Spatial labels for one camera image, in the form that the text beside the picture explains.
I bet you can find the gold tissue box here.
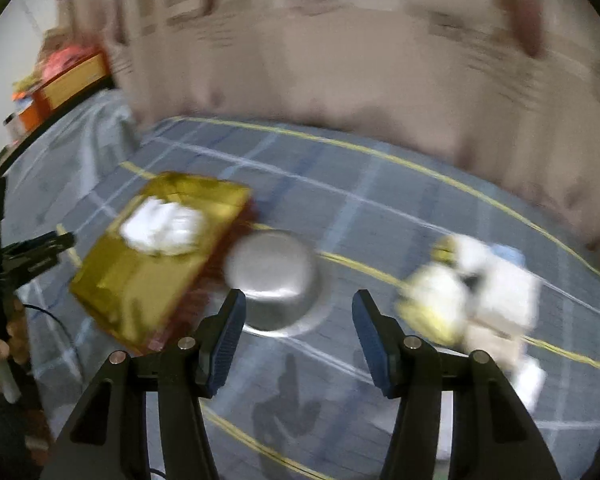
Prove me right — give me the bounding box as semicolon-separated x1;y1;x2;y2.
69;171;257;353

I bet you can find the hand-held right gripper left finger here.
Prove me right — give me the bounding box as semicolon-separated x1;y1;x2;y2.
40;288;247;480

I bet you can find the grey plaid bed sheet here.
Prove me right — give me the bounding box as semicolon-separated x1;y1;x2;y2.
2;90;600;480

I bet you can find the orange yellow box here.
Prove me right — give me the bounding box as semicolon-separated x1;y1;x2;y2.
12;42;113;128

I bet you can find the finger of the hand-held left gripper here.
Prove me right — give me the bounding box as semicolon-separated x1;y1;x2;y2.
1;231;77;288

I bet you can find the metal bowl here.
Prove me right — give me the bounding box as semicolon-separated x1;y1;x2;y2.
223;230;326;333

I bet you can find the black cable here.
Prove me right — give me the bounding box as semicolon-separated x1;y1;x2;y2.
22;302;81;361

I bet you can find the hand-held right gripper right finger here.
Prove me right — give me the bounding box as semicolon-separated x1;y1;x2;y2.
351;288;563;480

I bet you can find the person's left forearm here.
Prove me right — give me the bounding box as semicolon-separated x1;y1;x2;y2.
0;385;51;480

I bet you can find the beige leaf-print curtain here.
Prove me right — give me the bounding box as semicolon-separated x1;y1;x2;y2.
55;0;600;281

